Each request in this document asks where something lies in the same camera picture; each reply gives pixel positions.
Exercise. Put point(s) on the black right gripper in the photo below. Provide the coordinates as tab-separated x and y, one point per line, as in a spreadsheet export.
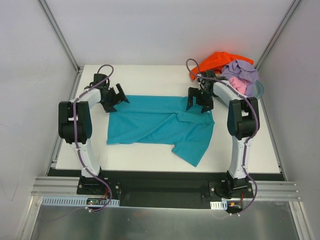
200	97

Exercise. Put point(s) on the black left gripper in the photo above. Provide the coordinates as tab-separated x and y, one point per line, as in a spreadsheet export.
114	97

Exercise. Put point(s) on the teal t shirt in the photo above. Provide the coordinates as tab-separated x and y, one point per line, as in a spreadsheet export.
147	119

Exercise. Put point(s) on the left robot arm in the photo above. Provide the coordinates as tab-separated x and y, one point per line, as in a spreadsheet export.
75	128

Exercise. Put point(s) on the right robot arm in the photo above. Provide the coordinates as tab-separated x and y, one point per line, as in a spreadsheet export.
243	124

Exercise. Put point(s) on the orange t shirt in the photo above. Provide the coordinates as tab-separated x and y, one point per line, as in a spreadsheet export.
217	61

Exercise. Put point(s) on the pink t shirt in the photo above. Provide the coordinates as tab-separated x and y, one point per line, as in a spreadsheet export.
241	85

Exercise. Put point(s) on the lilac t shirt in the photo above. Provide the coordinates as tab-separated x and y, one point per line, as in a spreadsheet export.
242	70

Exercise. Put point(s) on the grey-blue plastic basket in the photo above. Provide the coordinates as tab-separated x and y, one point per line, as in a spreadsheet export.
257	91

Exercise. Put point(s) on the left aluminium frame post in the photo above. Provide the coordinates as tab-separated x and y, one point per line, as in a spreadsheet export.
59	34

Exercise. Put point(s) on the aluminium frame post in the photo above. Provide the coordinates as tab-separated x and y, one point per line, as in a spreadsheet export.
59	34
279	30

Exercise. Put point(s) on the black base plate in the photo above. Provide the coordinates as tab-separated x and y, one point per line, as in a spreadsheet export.
155	189

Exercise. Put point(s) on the right white cable duct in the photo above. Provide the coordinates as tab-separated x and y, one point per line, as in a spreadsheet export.
219	205

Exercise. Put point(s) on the white cable duct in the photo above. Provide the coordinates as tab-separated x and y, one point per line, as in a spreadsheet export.
70	201
219	205

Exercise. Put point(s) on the left white cable duct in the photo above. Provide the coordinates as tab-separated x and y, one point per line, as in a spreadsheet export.
70	201

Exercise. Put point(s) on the right aluminium frame post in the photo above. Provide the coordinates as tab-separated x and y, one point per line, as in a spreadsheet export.
279	30

